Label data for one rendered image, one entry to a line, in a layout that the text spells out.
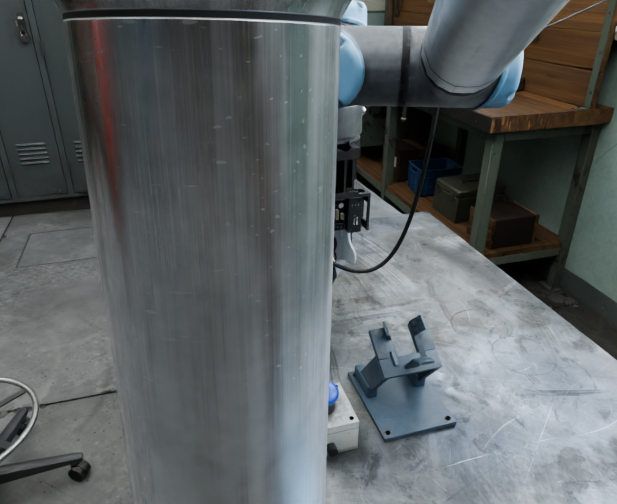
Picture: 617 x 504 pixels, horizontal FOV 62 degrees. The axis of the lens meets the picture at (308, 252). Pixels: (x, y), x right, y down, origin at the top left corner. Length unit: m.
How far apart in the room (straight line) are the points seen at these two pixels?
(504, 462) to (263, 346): 0.55
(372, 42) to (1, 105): 3.10
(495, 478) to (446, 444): 0.07
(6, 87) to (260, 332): 3.33
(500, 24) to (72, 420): 1.83
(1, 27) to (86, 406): 2.17
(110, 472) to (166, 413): 1.60
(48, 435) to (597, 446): 1.63
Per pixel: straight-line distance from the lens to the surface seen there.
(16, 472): 1.77
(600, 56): 2.34
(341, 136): 0.63
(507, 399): 0.78
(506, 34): 0.36
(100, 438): 1.89
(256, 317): 0.16
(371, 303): 0.92
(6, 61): 3.44
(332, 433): 0.64
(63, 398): 2.08
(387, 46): 0.52
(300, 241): 0.16
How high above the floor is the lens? 1.30
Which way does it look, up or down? 28 degrees down
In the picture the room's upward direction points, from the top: straight up
